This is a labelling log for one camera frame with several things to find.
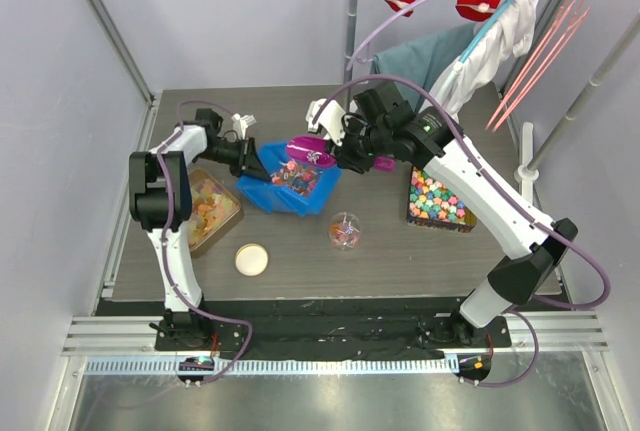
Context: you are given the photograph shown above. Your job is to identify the pink hangers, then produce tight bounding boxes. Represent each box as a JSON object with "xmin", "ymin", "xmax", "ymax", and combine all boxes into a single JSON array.
[{"xmin": 485, "ymin": 0, "xmax": 590, "ymax": 132}]

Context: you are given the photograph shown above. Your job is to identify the blue plastic bin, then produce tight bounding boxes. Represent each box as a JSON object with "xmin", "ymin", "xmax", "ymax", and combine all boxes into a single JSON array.
[{"xmin": 236, "ymin": 142, "xmax": 342, "ymax": 216}]

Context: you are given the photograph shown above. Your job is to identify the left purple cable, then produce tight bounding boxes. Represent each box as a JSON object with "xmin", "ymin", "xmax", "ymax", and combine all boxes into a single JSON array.
[{"xmin": 157, "ymin": 99, "xmax": 256, "ymax": 387}]

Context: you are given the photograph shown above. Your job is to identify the gold tin of star candies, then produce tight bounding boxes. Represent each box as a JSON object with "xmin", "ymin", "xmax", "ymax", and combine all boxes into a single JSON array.
[{"xmin": 405, "ymin": 167, "xmax": 478, "ymax": 233}]

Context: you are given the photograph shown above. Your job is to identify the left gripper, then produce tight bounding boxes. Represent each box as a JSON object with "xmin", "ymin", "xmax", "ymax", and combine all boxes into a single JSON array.
[{"xmin": 196, "ymin": 136, "xmax": 271, "ymax": 182}]

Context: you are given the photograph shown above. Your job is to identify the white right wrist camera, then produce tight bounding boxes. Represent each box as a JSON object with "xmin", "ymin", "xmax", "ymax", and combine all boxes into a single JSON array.
[{"xmin": 305, "ymin": 99, "xmax": 346, "ymax": 146}]

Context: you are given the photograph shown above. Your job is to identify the grey clothes rack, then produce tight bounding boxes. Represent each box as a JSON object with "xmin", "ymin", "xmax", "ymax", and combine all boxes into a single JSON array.
[{"xmin": 343, "ymin": 0, "xmax": 639, "ymax": 202}]

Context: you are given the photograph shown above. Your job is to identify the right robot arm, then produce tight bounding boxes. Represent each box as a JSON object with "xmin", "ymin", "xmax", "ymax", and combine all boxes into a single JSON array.
[{"xmin": 324, "ymin": 82, "xmax": 577, "ymax": 346}]

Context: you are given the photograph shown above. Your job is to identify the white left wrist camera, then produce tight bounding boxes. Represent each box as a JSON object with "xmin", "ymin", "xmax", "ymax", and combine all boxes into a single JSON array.
[{"xmin": 231, "ymin": 113, "xmax": 257, "ymax": 140}]

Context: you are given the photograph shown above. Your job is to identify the white shirt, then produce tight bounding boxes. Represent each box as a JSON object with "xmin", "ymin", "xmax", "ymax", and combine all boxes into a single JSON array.
[{"xmin": 430, "ymin": 0, "xmax": 539, "ymax": 121}]

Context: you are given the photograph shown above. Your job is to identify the teal cloth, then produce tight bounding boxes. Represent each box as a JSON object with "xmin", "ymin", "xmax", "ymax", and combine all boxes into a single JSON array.
[{"xmin": 370, "ymin": 24, "xmax": 475, "ymax": 94}]

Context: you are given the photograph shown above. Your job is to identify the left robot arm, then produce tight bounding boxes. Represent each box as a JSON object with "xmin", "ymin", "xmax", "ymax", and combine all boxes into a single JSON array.
[{"xmin": 128, "ymin": 101, "xmax": 270, "ymax": 350}]

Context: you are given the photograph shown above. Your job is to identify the purple hanger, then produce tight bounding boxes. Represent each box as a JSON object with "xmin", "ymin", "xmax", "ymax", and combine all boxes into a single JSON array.
[{"xmin": 343, "ymin": 0, "xmax": 431, "ymax": 81}]

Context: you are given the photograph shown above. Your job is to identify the cream jar lid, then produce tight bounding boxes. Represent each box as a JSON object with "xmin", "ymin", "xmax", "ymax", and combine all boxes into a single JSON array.
[{"xmin": 234, "ymin": 243, "xmax": 269, "ymax": 277}]

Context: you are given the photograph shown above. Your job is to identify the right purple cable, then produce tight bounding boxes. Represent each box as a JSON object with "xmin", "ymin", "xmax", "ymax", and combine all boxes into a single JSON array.
[{"xmin": 327, "ymin": 75, "xmax": 612, "ymax": 387}]

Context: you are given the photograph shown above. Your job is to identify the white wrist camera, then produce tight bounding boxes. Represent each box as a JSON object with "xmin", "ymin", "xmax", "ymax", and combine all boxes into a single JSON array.
[
  {"xmin": 305, "ymin": 99, "xmax": 346, "ymax": 146},
  {"xmin": 231, "ymin": 113, "xmax": 257, "ymax": 140}
]

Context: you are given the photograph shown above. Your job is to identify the blue hanger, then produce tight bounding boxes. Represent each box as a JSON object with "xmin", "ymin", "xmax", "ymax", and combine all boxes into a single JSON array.
[{"xmin": 457, "ymin": 0, "xmax": 515, "ymax": 65}]

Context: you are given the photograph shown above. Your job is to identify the brown tin of candies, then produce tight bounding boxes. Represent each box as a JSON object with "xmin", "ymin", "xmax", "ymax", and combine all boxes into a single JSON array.
[{"xmin": 187, "ymin": 168, "xmax": 244, "ymax": 258}]

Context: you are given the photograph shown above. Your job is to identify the clear plastic jar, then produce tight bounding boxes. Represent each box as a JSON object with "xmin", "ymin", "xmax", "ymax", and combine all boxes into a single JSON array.
[{"xmin": 328, "ymin": 212, "xmax": 362, "ymax": 250}]

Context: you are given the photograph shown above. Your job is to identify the white cable duct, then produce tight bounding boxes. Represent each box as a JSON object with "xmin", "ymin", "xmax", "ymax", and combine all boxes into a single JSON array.
[{"xmin": 84, "ymin": 354, "xmax": 459, "ymax": 377}]

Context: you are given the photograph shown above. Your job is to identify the pile of lollipop candies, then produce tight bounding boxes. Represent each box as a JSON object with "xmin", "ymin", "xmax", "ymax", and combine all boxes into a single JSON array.
[{"xmin": 271, "ymin": 160, "xmax": 323, "ymax": 198}]

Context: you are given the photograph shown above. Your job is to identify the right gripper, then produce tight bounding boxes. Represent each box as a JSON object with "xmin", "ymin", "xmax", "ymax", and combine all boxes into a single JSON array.
[{"xmin": 323, "ymin": 115, "xmax": 390, "ymax": 175}]

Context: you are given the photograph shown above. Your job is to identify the purple plastic scoop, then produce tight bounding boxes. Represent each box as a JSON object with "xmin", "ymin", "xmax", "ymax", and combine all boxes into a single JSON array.
[{"xmin": 285, "ymin": 136, "xmax": 395, "ymax": 174}]

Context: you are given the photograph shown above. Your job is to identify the purple cable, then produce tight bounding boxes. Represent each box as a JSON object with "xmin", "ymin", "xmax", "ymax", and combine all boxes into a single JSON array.
[
  {"xmin": 157, "ymin": 99, "xmax": 256, "ymax": 387},
  {"xmin": 327, "ymin": 75, "xmax": 612, "ymax": 387}
]

